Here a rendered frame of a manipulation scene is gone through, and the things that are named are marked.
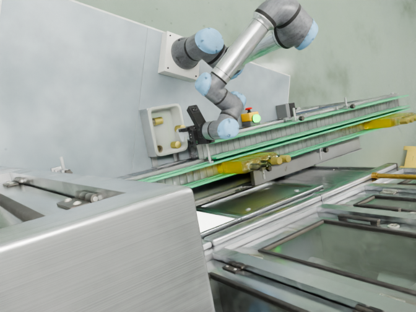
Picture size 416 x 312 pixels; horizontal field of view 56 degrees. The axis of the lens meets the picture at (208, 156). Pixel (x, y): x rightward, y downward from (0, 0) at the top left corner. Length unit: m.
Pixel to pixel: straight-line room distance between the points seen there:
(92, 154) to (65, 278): 1.47
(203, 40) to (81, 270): 1.53
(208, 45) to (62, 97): 0.65
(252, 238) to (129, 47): 1.04
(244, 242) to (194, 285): 0.98
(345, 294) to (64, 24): 1.45
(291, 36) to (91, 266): 1.36
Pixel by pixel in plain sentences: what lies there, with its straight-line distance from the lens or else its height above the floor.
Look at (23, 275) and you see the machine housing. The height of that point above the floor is 2.13.
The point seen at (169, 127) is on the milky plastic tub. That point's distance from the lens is 1.90.
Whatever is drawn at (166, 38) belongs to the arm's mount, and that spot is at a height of 0.80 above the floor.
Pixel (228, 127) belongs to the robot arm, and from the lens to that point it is 1.46.
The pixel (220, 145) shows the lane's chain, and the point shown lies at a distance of 1.93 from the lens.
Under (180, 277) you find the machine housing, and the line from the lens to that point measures 0.35.
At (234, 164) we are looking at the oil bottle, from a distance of 1.80.
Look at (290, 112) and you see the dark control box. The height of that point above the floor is 0.83.
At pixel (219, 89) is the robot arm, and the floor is 1.25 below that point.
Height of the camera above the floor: 2.42
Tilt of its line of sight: 55 degrees down
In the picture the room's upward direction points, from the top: 90 degrees clockwise
